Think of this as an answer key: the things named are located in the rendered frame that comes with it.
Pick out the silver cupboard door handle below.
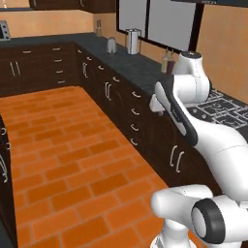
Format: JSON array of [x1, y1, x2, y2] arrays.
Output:
[[170, 144, 178, 168], [175, 150, 185, 173]]

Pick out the silver cylindrical canister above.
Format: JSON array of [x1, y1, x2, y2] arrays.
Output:
[[124, 27, 142, 55]]

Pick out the dark bottle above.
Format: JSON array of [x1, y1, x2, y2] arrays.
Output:
[[167, 50, 177, 76]]

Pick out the black framed window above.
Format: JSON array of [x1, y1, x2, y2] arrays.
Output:
[[115, 0, 205, 53]]

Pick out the dark range hood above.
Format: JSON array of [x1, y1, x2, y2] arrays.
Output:
[[170, 0, 248, 9]]

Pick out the dark base cupboards short run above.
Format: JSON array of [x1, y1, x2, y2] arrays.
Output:
[[0, 42, 78, 98]]

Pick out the dark wall cupboards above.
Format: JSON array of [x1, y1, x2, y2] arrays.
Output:
[[28, 0, 117, 15]]

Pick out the dark base cupboards long run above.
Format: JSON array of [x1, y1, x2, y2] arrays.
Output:
[[75, 44, 227, 198]]

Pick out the dark island cupboards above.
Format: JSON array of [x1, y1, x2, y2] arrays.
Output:
[[0, 112, 18, 248]]

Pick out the pale olive bottle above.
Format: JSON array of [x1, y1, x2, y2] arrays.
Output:
[[160, 48, 170, 74]]

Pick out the black gas hob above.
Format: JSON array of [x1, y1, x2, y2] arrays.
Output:
[[186, 89, 248, 131]]

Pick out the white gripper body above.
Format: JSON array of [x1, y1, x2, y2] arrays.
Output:
[[148, 95, 166, 115]]

